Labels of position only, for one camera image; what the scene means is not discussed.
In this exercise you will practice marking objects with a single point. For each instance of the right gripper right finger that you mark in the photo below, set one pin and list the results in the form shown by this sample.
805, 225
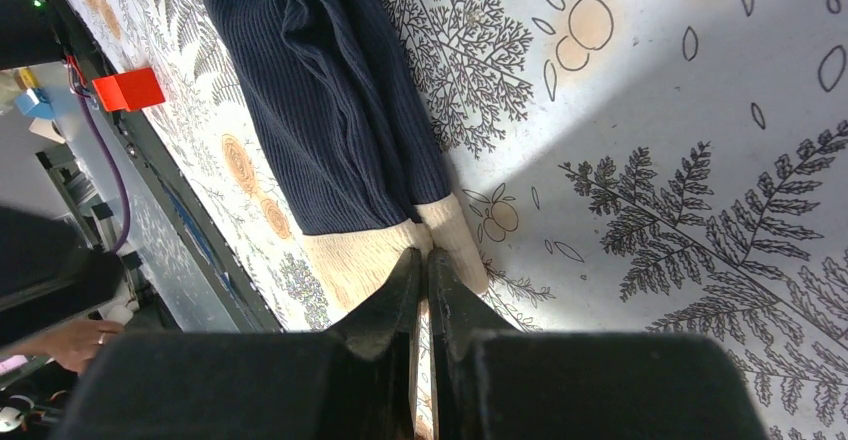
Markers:
493, 381

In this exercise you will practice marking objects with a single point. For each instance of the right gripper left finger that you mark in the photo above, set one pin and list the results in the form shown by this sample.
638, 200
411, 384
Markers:
354, 380

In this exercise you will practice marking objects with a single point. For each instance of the navy underwear beige waistband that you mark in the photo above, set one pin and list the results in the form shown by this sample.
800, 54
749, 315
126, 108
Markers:
347, 138

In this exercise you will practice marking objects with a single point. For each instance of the operator bare hand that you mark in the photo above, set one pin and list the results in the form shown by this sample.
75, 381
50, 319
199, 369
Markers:
73, 345

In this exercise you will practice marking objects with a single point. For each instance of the floral table mat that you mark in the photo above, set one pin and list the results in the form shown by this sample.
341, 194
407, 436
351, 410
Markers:
652, 165

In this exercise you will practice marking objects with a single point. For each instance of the small red plastic piece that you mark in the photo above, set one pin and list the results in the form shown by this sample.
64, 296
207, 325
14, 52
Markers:
129, 91

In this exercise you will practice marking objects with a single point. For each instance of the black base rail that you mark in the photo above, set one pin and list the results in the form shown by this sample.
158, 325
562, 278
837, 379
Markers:
193, 180

